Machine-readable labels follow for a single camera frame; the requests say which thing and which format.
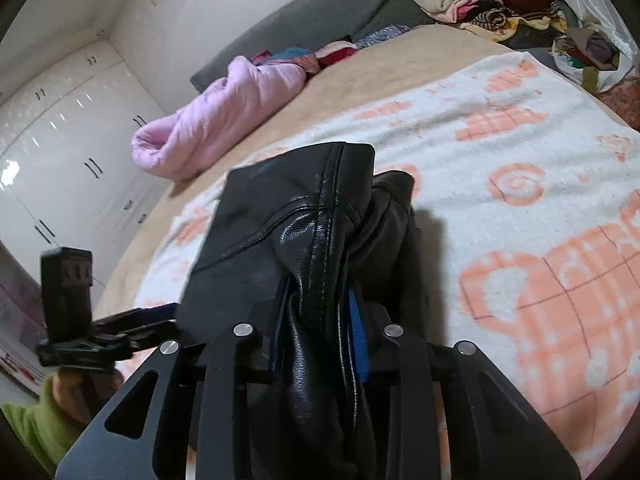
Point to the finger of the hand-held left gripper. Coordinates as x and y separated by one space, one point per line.
150 342
145 312

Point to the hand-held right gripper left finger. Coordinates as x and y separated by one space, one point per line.
225 360

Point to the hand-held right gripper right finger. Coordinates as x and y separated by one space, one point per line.
357 325

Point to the black leather jacket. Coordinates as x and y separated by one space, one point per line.
280 220

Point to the person's left forearm green sleeve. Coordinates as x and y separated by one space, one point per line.
35 430

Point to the person's left hand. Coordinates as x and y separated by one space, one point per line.
65 395

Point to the white glossy wardrobe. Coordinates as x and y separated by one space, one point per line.
65 160

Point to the pink quilt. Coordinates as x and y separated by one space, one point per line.
215 115

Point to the white orange floral blanket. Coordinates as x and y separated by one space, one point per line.
500 160

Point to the beige bed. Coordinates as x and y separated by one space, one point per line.
400 60

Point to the red cloth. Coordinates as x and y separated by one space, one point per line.
336 55

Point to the teal cloth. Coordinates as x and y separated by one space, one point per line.
292 53

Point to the blue patterned cloth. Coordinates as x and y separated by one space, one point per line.
382 36

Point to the grey headboard cushion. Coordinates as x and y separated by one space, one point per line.
325 15

